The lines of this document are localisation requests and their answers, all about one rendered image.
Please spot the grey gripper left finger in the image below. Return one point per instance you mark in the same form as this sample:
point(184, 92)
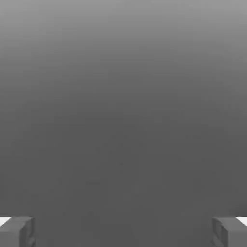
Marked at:
point(15, 232)

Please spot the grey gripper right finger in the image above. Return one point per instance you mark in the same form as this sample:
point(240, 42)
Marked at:
point(231, 232)

